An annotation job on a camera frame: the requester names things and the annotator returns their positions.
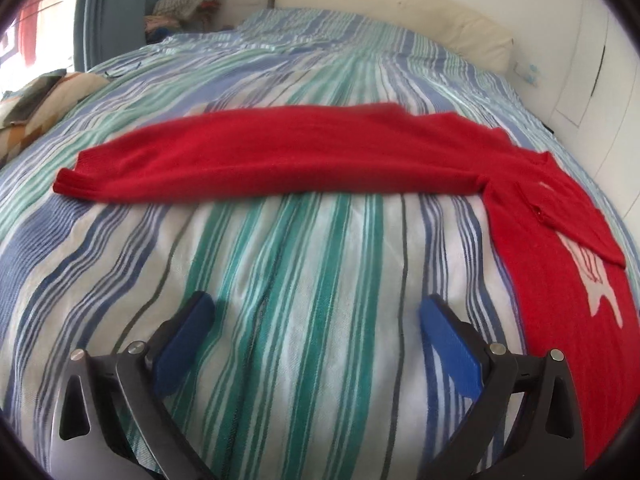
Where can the pile of folded clothes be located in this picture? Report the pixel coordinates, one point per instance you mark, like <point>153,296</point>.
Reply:
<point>185,2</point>

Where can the red knit sweater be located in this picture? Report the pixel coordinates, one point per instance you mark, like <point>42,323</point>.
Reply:
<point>300,160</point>

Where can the white wardrobe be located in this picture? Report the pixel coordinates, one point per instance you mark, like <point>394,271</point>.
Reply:
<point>600,75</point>

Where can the patterned cushion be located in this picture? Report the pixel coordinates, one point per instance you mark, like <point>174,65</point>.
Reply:
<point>45,105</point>

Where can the cream pillow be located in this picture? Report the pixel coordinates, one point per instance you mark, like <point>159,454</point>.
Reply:
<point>400,10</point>

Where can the red hanging garment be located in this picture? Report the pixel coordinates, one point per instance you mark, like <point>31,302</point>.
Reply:
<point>29,35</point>

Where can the striped bed cover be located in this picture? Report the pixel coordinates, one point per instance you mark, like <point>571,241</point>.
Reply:
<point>300,285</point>

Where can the blue curtain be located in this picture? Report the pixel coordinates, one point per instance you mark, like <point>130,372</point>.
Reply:
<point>120,10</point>

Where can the wall socket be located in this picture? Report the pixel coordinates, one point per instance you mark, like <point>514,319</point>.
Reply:
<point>529,71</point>

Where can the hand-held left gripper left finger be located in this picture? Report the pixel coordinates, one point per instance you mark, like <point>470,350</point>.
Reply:
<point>182,345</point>

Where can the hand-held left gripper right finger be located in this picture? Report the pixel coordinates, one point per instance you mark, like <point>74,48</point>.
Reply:
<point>450,355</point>

